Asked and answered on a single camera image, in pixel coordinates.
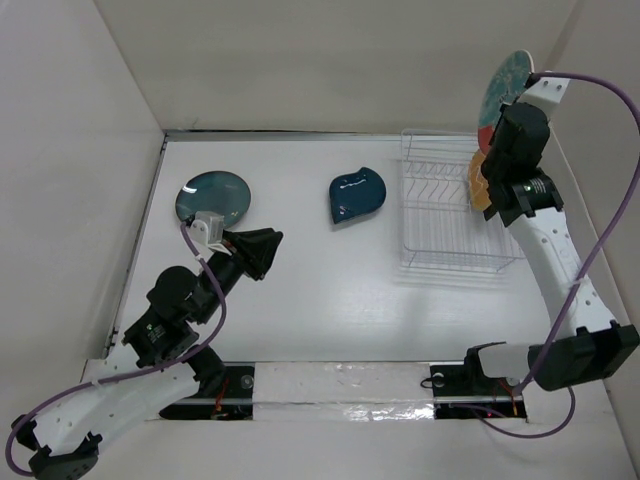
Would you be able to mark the teal round glass plate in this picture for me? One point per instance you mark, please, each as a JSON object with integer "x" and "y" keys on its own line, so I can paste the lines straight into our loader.
{"x": 221, "y": 192}

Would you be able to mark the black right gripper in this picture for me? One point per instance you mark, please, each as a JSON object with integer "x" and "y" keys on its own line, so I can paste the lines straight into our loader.
{"x": 503, "y": 110}

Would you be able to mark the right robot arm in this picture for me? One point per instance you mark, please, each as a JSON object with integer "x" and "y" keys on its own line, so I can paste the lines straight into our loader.
{"x": 585, "y": 342}

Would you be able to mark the red teal floral plate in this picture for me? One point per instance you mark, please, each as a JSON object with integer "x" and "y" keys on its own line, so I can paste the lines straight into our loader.
{"x": 506, "y": 85}

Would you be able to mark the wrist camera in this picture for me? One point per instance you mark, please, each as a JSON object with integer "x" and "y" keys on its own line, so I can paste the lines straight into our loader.
{"x": 544, "y": 93}
{"x": 206, "y": 228}

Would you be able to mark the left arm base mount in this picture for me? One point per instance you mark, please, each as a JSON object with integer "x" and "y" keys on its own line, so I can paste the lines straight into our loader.
{"x": 231, "y": 401}

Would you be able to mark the white wire dish rack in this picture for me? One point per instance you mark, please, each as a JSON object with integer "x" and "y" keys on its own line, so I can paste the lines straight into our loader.
{"x": 439, "y": 228}

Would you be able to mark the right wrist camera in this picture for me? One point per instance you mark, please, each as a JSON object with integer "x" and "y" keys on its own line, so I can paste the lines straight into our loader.
{"x": 544, "y": 93}

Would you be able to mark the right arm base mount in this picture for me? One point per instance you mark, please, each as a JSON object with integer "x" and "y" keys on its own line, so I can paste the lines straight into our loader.
{"x": 457, "y": 396}

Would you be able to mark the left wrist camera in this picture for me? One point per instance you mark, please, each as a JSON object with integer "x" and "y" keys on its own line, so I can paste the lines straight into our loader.
{"x": 206, "y": 228}

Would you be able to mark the orange woven square plate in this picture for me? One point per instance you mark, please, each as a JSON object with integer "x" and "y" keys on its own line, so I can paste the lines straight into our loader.
{"x": 478, "y": 185}

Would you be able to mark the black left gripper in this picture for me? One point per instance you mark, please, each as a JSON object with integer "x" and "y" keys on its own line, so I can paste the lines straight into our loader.
{"x": 259, "y": 245}

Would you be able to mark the dark blue leaf plate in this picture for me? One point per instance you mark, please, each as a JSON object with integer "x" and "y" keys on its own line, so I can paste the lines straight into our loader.
{"x": 354, "y": 196}

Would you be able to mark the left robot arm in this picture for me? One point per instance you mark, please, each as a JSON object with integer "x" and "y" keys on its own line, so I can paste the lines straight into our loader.
{"x": 164, "y": 356}

